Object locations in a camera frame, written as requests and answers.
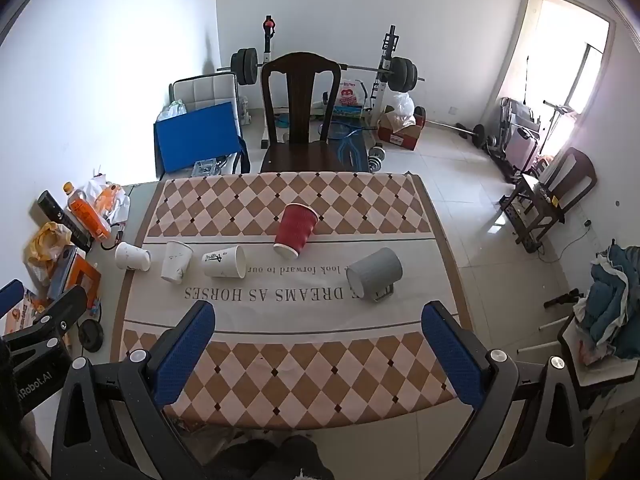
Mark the colourful snack bag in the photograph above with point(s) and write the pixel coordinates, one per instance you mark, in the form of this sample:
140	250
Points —
23	314

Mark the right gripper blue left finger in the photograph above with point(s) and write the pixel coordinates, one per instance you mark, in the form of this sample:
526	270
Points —
88	442

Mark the white paper cup with print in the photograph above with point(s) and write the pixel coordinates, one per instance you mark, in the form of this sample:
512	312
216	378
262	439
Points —
227	262

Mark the white paper cup upside down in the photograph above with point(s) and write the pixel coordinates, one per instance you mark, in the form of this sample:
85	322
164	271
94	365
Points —
176	262

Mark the dark wooden side chair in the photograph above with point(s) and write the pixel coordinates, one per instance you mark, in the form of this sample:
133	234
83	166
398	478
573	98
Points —
535	206

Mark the black round lid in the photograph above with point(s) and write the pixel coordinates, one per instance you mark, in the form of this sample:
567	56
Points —
91	335

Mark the red cardboard box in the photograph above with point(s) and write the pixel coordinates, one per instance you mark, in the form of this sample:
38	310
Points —
393	130

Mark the red ribbed paper cup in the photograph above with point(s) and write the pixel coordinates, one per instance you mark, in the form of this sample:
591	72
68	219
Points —
296	226

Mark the yellow plastic bag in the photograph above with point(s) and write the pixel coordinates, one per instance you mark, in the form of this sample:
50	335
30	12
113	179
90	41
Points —
43	250

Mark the checkered brown table cloth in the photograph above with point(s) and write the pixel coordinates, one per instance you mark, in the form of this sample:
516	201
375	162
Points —
293	347

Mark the orange box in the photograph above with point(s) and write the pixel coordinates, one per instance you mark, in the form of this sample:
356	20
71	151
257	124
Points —
71	269

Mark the pile of clothes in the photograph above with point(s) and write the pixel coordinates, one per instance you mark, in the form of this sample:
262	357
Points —
608	317

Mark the red white plastic bag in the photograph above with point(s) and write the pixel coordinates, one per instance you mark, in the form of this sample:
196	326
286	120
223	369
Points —
351	93

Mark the grey ribbed mug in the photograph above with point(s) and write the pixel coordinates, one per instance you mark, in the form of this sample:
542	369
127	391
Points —
373	278

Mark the white weight rack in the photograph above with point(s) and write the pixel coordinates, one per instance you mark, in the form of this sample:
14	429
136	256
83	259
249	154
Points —
380	83

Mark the white padded bench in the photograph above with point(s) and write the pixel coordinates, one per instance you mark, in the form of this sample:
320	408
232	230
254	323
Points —
205	91

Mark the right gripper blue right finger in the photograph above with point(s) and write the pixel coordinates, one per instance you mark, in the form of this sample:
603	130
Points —
547	442

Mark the white plastic bag on table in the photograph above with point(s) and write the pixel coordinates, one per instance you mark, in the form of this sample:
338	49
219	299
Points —
109	199

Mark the orange juice bottle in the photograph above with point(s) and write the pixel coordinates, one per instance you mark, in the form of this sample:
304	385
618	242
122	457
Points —
79	205

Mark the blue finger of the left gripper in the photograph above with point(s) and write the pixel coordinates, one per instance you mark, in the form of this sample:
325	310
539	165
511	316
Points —
54	322
10	296

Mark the small barbell on floor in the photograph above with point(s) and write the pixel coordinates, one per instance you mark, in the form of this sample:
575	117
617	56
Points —
478	133

